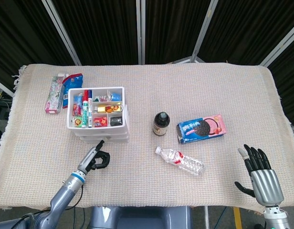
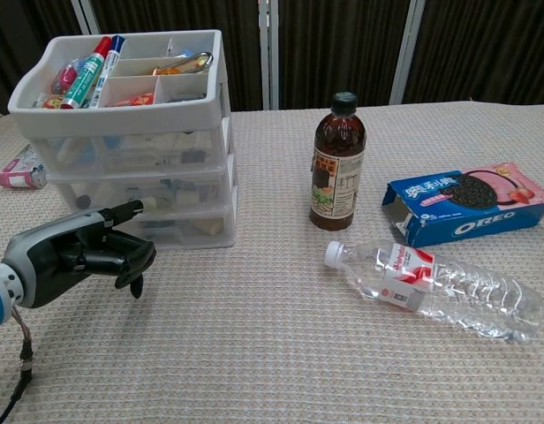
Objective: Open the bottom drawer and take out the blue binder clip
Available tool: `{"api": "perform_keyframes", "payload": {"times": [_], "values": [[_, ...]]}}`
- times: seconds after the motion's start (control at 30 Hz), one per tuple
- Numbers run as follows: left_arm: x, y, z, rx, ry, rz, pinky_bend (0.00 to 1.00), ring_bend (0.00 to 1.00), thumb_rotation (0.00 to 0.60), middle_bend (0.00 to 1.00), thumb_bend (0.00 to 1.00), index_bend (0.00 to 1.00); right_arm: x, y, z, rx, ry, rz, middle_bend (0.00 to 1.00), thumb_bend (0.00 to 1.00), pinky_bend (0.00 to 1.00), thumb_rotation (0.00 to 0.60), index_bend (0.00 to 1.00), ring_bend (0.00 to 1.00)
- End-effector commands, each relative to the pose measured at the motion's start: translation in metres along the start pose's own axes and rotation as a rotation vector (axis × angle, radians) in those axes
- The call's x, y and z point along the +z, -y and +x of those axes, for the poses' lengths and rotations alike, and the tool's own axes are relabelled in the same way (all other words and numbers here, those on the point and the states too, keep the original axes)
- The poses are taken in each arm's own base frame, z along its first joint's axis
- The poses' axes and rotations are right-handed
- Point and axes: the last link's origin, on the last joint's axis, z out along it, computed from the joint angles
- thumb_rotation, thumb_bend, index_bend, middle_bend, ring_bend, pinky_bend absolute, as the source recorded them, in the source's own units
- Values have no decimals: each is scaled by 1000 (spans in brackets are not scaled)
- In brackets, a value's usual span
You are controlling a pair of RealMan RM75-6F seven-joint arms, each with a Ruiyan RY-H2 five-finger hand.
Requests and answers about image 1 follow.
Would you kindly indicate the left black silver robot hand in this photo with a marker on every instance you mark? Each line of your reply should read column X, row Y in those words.
column 92, row 157

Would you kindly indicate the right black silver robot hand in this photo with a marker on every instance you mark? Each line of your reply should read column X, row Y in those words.
column 267, row 186

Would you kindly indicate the white drawer organizer box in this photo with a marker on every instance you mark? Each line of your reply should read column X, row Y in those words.
column 99, row 131

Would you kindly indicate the clear plastic storage bin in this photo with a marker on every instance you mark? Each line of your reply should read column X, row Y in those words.
column 113, row 140

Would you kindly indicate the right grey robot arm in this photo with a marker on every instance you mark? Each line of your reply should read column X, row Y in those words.
column 277, row 217

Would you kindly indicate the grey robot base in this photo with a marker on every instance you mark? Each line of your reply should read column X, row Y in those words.
column 142, row 218

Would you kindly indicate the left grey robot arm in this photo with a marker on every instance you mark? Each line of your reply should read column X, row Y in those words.
column 63, row 195

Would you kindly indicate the pink floral carton box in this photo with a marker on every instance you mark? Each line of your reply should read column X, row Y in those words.
column 54, row 95

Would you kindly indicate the Oreo cookie package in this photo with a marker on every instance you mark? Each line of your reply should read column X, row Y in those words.
column 199, row 128

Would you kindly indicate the red candy packets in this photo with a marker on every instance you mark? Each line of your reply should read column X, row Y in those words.
column 100, row 122

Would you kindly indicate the lion print candy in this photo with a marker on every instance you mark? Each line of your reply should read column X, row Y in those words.
column 77, row 122

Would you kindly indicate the red cap green marker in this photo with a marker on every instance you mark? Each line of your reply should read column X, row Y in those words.
column 85, row 112

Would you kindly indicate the blue cap white marker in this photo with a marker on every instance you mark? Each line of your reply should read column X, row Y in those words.
column 90, row 109

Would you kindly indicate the blue red candy pack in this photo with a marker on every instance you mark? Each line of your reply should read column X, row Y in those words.
column 77, row 105

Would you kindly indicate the white table leg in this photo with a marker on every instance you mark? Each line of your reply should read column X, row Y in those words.
column 206, row 218

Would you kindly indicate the dark brown tea bottle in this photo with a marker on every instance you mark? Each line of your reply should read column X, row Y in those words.
column 160, row 125

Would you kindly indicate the beige woven tablecloth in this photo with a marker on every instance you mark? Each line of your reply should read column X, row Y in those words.
column 137, row 95

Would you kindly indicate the blue snack bag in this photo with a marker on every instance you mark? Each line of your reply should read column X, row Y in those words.
column 73, row 82

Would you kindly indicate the clear plastic water bottle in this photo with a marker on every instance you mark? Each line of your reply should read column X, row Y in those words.
column 182, row 162

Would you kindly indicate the black folding screen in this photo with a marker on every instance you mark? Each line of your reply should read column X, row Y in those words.
column 101, row 28

